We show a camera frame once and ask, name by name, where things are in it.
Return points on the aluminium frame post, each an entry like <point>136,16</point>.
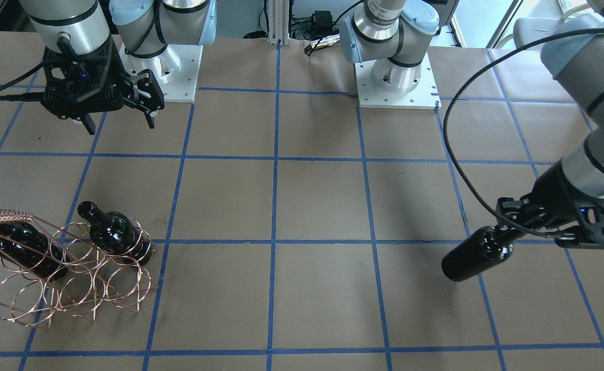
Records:
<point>278,22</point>

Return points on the dark glass wine bottle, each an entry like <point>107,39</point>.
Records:
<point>486,248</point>

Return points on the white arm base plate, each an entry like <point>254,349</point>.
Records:
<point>176,69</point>
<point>383,85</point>

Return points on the copper wire wine basket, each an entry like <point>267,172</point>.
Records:
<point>93,279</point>

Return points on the dark wine bottle in basket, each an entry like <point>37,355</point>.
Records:
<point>116,235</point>

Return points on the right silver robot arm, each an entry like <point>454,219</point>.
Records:
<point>148,54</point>

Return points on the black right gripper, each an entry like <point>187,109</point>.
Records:
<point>116,72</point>

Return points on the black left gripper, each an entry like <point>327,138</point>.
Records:
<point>553,189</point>

